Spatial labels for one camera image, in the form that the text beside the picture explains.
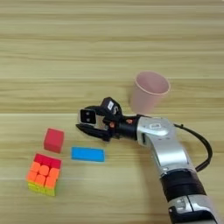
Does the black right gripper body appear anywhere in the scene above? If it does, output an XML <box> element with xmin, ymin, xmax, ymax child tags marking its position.
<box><xmin>102</xmin><ymin>114</ymin><xmax>140</xmax><ymax>141</ymax></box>

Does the flat blue rectangular block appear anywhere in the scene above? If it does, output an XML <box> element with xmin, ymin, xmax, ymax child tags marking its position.
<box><xmin>71</xmin><ymin>146</ymin><xmax>106</xmax><ymax>163</ymax></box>

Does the pink plastic cup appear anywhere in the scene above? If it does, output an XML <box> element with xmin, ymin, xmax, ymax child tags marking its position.
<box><xmin>129</xmin><ymin>70</ymin><xmax>172</xmax><ymax>116</ymax></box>

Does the small red cube block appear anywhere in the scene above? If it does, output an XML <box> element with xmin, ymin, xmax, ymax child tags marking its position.
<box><xmin>43</xmin><ymin>128</ymin><xmax>66</xmax><ymax>154</ymax></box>

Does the multicolour Rubik's cube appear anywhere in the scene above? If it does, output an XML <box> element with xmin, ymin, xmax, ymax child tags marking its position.
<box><xmin>25</xmin><ymin>153</ymin><xmax>63</xmax><ymax>197</ymax></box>

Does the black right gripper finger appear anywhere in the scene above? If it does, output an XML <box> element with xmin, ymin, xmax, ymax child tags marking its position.
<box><xmin>84</xmin><ymin>104</ymin><xmax>106</xmax><ymax>114</ymax></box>
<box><xmin>75</xmin><ymin>123</ymin><xmax>112</xmax><ymax>143</ymax></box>

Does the small black white cube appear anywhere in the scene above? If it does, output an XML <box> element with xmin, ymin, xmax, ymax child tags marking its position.
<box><xmin>77</xmin><ymin>108</ymin><xmax>99</xmax><ymax>127</ymax></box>

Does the black box with white label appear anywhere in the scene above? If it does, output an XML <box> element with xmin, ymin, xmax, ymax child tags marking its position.
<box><xmin>100</xmin><ymin>96</ymin><xmax>123</xmax><ymax>118</ymax></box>

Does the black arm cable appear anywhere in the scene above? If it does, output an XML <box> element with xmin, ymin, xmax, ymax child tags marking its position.
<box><xmin>174</xmin><ymin>123</ymin><xmax>214</xmax><ymax>173</ymax></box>

